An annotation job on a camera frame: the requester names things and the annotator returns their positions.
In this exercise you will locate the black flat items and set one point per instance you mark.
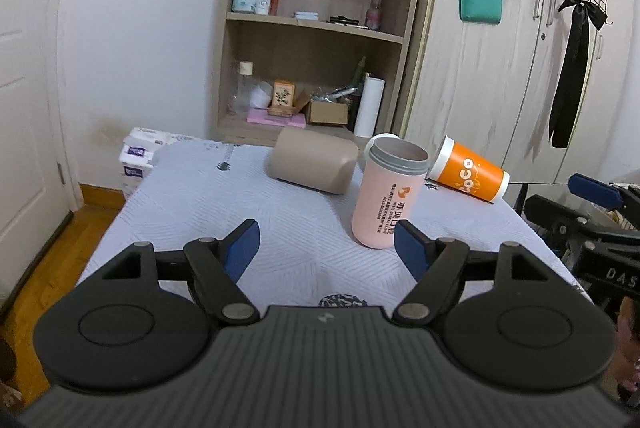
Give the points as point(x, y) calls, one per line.
point(345, 20)

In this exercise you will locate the wooden shelf unit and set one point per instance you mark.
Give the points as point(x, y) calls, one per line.
point(325, 48)

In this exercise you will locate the beige cup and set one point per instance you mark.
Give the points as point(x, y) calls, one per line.
point(312, 160)

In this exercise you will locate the white paper roll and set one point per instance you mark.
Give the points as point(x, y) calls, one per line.
point(368, 108)

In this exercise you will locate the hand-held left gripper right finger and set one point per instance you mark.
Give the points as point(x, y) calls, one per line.
point(412, 250)

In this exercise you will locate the black ribbon bow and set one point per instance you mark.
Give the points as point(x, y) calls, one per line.
point(570, 73)

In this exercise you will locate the plant print box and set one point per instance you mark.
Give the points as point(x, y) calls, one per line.
point(283, 97)

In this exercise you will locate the tissue paper pack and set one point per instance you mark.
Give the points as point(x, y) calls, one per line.
point(137, 158)

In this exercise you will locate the person's right hand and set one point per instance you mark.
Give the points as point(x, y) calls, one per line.
point(631, 343)

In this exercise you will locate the small pink bottle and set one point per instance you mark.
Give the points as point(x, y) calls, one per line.
point(373, 15)

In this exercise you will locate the clear bottle with beige cap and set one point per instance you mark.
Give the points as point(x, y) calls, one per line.
point(241, 90)

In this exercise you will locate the white door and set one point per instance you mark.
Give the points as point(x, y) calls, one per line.
point(25, 108)

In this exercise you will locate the white flat case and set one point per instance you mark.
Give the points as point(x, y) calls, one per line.
point(306, 16)

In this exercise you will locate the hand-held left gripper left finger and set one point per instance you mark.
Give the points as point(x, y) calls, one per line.
point(240, 248)

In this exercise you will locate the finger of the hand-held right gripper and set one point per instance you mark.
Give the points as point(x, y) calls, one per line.
point(550, 210)
point(595, 190)

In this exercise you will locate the beige wardrobe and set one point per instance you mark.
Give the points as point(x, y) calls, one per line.
point(500, 73)

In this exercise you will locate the dark slim bottle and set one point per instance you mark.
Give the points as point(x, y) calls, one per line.
point(359, 75)

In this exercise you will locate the pink cup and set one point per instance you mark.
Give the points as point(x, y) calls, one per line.
point(382, 203)

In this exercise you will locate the flat pink box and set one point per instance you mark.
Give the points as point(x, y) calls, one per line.
point(275, 119)

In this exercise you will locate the orange paper cup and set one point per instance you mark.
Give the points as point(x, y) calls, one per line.
point(467, 175)

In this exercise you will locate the small cardboard box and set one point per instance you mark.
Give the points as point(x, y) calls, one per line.
point(327, 113)

